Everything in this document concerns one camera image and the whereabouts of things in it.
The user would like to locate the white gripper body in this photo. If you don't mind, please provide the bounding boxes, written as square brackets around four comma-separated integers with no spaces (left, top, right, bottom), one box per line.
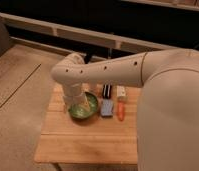
[62,84,83,104]

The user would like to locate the white bottle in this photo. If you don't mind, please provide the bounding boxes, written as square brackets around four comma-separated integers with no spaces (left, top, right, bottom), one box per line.
[117,86,127,102]

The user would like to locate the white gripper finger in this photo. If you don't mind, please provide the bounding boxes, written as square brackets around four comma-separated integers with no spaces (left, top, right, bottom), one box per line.
[82,94,91,111]
[64,99,71,113]

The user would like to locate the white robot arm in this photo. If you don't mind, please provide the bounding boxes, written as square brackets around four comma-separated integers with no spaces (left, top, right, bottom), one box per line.
[52,49,199,171]

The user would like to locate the orange carrot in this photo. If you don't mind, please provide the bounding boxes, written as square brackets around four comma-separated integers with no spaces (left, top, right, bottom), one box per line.
[117,102,125,121]

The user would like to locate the blue sponge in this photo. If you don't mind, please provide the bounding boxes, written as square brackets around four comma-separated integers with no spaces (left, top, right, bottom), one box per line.
[101,99,113,117]

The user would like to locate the wooden table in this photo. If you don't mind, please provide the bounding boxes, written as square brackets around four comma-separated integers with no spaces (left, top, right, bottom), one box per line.
[34,84,140,164]

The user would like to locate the green ceramic bowl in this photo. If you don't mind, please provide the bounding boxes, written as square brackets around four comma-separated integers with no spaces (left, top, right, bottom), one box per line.
[68,92,98,119]

